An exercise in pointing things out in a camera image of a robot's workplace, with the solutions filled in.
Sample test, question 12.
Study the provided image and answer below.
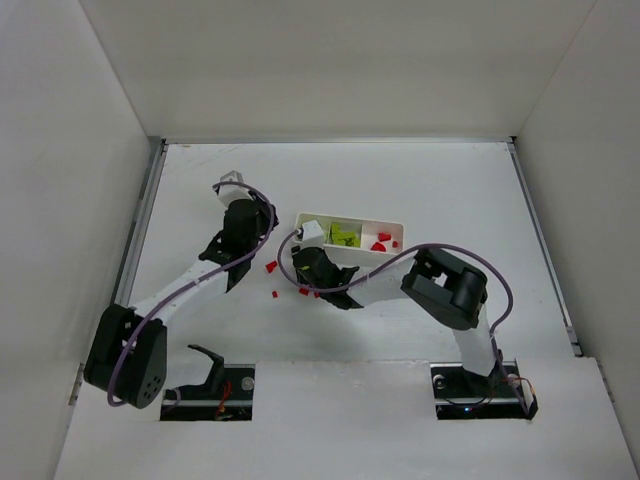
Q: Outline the lime green 2x4 lego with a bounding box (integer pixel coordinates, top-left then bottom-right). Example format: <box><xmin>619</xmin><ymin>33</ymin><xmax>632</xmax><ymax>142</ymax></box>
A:
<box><xmin>329</xmin><ymin>222</ymin><xmax>361</xmax><ymax>248</ymax></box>

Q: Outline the single red lego brick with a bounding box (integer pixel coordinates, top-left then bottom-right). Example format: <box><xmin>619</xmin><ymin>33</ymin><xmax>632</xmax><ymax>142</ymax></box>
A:
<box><xmin>265</xmin><ymin>260</ymin><xmax>278</xmax><ymax>274</ymax></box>

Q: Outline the white three-compartment tray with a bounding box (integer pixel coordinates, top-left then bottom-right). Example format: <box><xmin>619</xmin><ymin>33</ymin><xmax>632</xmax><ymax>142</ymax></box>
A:
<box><xmin>294</xmin><ymin>213</ymin><xmax>405</xmax><ymax>267</ymax></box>

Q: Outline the red round lego piece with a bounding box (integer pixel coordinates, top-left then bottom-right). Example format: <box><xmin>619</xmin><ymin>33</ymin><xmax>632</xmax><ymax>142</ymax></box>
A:
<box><xmin>371</xmin><ymin>242</ymin><xmax>387</xmax><ymax>252</ymax></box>

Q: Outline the red lego pile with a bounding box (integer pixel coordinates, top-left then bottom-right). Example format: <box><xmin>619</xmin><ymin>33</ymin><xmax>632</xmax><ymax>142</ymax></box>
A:
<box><xmin>271</xmin><ymin>288</ymin><xmax>320</xmax><ymax>299</ymax></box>

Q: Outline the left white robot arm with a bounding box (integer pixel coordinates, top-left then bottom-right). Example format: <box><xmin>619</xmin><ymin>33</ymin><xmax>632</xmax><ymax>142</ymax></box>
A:
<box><xmin>83</xmin><ymin>192</ymin><xmax>279</xmax><ymax>409</ymax></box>

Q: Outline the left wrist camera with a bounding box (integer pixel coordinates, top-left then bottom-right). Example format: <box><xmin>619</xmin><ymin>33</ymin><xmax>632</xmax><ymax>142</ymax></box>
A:
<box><xmin>214</xmin><ymin>170</ymin><xmax>250</xmax><ymax>207</ymax></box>

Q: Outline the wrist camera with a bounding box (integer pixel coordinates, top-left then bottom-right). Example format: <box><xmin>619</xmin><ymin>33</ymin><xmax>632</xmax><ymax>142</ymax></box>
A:
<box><xmin>214</xmin><ymin>170</ymin><xmax>250</xmax><ymax>207</ymax></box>
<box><xmin>296</xmin><ymin>220</ymin><xmax>325</xmax><ymax>248</ymax></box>

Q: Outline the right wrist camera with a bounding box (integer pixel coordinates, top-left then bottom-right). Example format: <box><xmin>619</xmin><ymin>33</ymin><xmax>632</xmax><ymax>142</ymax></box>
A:
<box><xmin>296</xmin><ymin>220</ymin><xmax>325</xmax><ymax>248</ymax></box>

